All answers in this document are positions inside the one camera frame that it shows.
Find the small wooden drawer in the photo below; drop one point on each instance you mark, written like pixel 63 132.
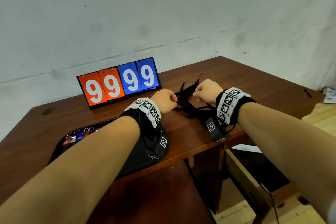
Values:
pixel 244 176

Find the black white marker wristband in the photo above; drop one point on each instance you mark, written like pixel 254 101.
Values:
pixel 147 108
pixel 227 105

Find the black plastic tray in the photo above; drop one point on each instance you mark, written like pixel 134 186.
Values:
pixel 136 160

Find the group of coloured plastic clips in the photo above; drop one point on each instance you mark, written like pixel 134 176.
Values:
pixel 78 136

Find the white shirt sleeve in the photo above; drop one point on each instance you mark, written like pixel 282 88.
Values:
pixel 331 212

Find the white stand base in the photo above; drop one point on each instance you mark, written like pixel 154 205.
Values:
pixel 329 95

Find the person's left forearm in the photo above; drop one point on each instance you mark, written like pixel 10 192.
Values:
pixel 73 174

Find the orange blue flip scoreboard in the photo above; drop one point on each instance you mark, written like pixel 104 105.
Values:
pixel 118 82

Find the brown wooden desk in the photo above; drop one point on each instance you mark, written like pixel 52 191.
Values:
pixel 236 74

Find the person's right hand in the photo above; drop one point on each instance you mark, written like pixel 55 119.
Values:
pixel 208 91

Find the person's left hand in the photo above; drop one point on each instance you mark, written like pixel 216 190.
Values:
pixel 164 101

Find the person's right forearm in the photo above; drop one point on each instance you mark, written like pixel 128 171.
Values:
pixel 288 142

